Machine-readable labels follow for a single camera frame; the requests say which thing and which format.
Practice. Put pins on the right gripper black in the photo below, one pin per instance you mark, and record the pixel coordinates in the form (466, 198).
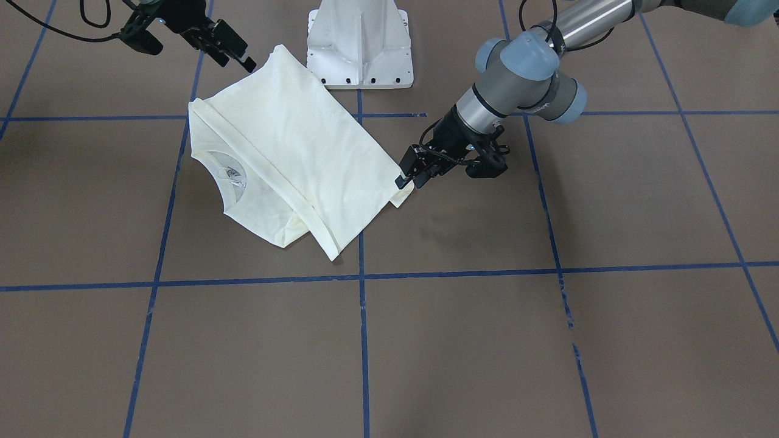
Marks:
(181, 16)

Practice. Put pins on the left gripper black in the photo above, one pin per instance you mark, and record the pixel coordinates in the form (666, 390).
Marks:
(451, 133)

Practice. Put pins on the cream long-sleeve cat shirt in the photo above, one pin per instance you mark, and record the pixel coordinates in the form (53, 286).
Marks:
(289, 160)

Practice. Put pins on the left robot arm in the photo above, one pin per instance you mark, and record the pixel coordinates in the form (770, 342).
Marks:
(523, 75)

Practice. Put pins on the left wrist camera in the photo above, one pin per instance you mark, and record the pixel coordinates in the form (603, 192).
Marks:
(491, 161)

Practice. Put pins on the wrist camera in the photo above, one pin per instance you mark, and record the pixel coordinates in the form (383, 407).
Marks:
(135, 33)
(491, 161)

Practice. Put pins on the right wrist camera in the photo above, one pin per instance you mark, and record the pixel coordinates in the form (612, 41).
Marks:
(135, 33)

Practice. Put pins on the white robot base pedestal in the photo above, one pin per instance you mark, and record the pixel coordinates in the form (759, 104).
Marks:
(360, 45)

